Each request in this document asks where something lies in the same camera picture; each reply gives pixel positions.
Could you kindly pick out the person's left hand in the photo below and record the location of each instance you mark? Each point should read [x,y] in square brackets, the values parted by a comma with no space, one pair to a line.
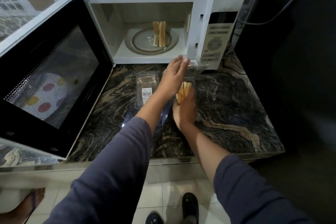
[172,79]

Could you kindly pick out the person's right hand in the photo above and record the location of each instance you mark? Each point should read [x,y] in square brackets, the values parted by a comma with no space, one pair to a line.
[185,113]

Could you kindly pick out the sliced bread stack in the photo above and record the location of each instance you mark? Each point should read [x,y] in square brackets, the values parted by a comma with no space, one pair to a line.
[185,88]
[159,33]

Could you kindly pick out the clear plastic container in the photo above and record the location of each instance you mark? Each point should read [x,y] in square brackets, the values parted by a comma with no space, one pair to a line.
[195,70]
[146,92]

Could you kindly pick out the silver refrigerator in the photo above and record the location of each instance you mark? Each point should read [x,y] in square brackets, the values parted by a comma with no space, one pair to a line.
[302,74]

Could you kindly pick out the polka dot plate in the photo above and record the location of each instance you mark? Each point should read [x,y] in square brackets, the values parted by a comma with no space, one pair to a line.
[39,95]

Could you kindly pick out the person's left forearm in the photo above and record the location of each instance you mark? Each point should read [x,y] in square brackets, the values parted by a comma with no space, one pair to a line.
[118,166]

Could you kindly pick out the person's right forearm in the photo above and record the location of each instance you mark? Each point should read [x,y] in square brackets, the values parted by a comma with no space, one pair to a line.
[231,179]

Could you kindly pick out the person's black shoe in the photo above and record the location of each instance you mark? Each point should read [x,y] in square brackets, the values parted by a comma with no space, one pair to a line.
[190,205]
[154,218]

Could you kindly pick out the light lower kitchen cabinet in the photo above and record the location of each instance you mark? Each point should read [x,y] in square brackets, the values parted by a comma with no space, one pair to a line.
[170,172]

